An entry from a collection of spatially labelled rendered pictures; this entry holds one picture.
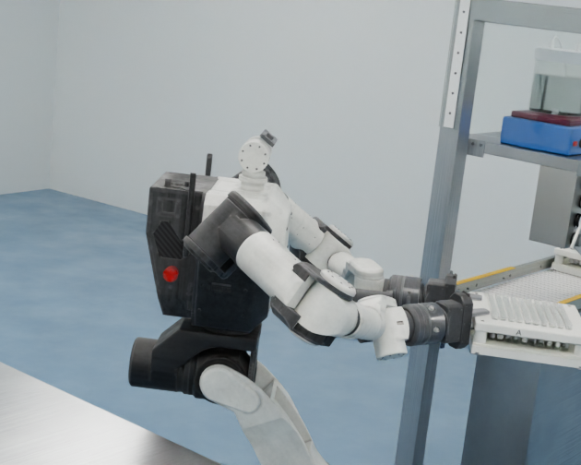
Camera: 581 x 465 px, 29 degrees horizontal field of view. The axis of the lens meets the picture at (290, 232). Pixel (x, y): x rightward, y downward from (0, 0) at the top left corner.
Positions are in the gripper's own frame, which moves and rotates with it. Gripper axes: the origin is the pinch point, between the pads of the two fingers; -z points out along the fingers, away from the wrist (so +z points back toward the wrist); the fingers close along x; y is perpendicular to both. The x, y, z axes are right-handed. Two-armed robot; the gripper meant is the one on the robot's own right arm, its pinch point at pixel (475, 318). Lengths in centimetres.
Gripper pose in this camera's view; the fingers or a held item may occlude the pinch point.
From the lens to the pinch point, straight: 248.9
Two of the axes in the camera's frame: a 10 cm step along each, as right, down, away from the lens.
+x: -0.7, 9.7, 2.2
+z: -8.8, 0.4, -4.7
